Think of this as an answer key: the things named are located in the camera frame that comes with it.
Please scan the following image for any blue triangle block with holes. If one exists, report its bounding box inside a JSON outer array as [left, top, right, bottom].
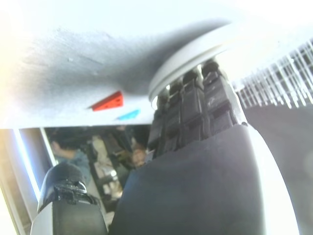
[[116, 109, 140, 121]]

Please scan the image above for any background person reddish hair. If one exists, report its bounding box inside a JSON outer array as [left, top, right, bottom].
[[131, 146, 150, 169]]

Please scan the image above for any red triangle block with holes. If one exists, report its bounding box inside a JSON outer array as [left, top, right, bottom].
[[89, 91, 124, 112]]

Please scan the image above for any metal wire dish rack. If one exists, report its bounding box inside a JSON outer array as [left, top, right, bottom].
[[232, 36, 313, 109]]

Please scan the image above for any background person dark hair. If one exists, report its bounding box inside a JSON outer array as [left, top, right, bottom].
[[50, 138, 90, 187]]

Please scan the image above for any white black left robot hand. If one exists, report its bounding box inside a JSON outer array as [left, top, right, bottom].
[[30, 60, 300, 235]]

